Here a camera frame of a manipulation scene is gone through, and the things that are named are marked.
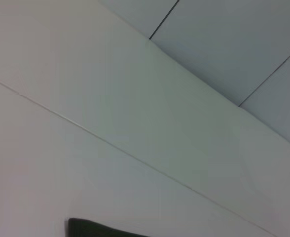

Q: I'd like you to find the dark green t-shirt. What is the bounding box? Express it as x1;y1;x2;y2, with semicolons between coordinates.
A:
67;217;152;237

